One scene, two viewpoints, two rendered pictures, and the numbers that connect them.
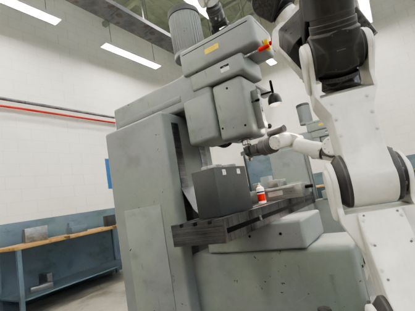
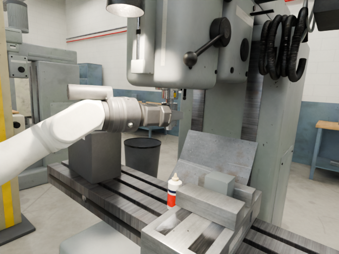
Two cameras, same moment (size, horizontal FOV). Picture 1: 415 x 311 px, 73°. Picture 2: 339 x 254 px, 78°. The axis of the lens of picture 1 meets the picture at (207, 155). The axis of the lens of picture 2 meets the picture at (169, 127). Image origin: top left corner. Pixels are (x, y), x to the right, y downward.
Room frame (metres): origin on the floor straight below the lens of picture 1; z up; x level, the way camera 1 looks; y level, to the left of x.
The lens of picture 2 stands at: (1.55, -0.82, 1.31)
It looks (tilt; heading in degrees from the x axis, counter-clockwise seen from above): 10 degrees down; 95
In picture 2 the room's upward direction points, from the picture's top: 3 degrees clockwise
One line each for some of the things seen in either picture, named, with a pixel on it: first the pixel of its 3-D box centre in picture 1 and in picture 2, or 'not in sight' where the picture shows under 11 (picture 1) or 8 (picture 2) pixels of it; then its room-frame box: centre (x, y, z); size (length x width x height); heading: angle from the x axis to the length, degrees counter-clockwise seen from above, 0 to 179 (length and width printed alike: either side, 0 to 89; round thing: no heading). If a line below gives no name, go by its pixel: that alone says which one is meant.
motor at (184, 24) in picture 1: (186, 36); not in sight; (1.64, -0.01, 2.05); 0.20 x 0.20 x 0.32
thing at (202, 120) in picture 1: (210, 121); (208, 42); (1.61, -0.06, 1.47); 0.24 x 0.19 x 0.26; 147
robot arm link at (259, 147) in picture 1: (260, 148); (139, 115); (1.43, -0.27, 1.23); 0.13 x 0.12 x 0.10; 128
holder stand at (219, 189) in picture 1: (222, 189); (93, 147); (1.19, -0.04, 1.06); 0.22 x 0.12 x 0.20; 141
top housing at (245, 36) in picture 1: (225, 55); not in sight; (1.51, -0.21, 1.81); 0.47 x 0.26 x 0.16; 57
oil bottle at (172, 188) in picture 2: (260, 192); (174, 190); (1.53, -0.24, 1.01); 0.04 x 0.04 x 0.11
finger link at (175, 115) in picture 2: not in sight; (174, 115); (1.52, -0.24, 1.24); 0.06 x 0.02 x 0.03; 38
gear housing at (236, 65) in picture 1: (226, 78); not in sight; (1.52, -0.18, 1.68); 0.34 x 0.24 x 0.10; 57
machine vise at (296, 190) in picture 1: (273, 190); (212, 212); (1.63, -0.34, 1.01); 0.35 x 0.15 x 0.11; 59
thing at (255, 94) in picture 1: (259, 108); (144, 26); (1.44, -0.31, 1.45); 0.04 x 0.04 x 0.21; 57
